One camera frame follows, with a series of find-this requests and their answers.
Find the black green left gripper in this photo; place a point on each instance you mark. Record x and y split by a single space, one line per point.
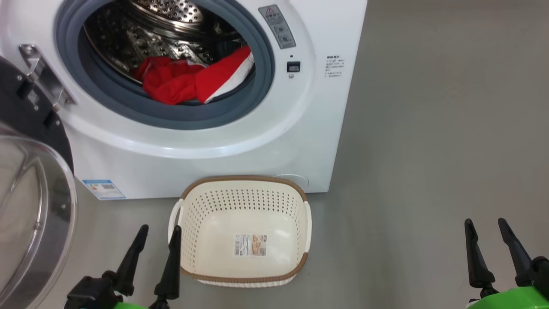
92 294

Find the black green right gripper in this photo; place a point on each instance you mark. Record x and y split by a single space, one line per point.
523 298

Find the round black glass washer door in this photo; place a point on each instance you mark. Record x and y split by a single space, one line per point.
30 193

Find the red and white garment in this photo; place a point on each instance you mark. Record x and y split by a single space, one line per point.
171 83

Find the cream perforated laundry basket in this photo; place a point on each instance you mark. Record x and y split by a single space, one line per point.
214 240

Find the white washing machine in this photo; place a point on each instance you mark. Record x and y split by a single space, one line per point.
257 146

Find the metal door hinge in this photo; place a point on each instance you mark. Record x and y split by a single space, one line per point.
45 77

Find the blue energy label sticker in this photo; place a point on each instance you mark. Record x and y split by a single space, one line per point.
104 189

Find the round white filter cover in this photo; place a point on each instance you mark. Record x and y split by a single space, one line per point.
296 180

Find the perforated steel drum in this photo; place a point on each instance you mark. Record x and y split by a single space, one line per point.
141 38

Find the printed text notice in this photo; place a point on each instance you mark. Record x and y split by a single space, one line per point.
334 66

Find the grey warning sticker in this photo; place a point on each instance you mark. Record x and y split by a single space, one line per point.
277 26

